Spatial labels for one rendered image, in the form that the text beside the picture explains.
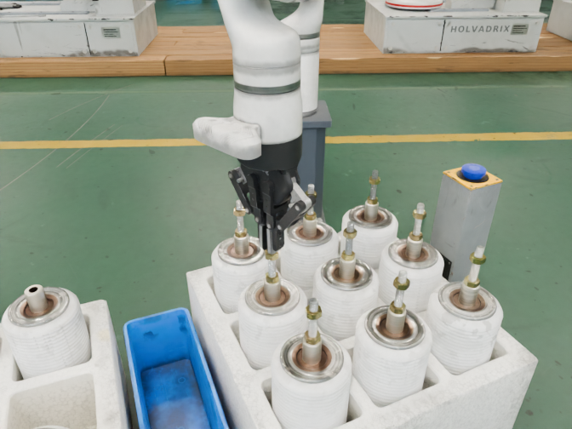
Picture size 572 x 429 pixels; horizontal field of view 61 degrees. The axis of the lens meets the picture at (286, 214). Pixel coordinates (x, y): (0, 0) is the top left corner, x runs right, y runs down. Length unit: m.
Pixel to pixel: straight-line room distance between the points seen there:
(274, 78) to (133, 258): 0.80
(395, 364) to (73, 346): 0.43
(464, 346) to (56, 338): 0.53
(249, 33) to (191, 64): 2.10
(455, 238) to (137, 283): 0.67
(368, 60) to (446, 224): 1.79
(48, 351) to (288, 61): 0.48
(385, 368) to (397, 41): 2.23
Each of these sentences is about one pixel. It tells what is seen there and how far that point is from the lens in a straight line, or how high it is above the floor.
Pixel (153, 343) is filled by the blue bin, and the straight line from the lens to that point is 0.91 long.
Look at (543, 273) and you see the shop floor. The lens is 1.26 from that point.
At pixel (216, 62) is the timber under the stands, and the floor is 0.06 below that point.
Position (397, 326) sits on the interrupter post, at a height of 0.26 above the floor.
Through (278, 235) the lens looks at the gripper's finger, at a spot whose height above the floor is 0.36.
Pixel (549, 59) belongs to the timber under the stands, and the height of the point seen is 0.06.
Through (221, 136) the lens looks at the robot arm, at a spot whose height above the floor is 0.51.
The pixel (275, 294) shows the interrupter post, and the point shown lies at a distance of 0.66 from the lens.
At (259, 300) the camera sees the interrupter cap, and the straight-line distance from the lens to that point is 0.67.
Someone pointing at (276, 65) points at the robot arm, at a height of 0.57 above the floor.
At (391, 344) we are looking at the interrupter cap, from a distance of 0.62.
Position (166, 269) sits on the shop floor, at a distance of 1.17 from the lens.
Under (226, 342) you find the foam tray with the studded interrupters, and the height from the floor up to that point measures 0.18.
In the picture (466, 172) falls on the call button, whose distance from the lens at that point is 0.88.
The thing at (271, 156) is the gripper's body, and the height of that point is 0.48.
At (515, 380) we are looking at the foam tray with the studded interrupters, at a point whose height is 0.16.
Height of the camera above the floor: 0.70
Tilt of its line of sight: 32 degrees down
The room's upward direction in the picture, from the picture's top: straight up
